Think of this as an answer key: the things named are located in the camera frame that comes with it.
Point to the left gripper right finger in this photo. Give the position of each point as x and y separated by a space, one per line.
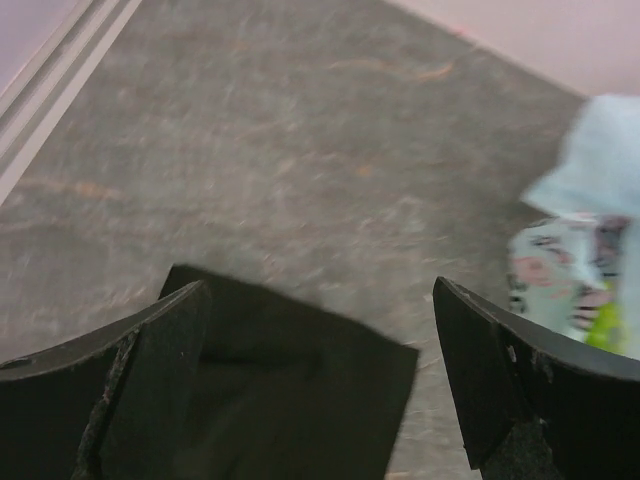
531 403

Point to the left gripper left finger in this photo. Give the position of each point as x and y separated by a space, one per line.
109 404

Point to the light blue plastic bag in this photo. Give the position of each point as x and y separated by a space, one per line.
589 232

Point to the green grape bunch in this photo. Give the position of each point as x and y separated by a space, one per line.
608 331

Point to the left black cloth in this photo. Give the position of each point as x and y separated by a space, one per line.
286 390

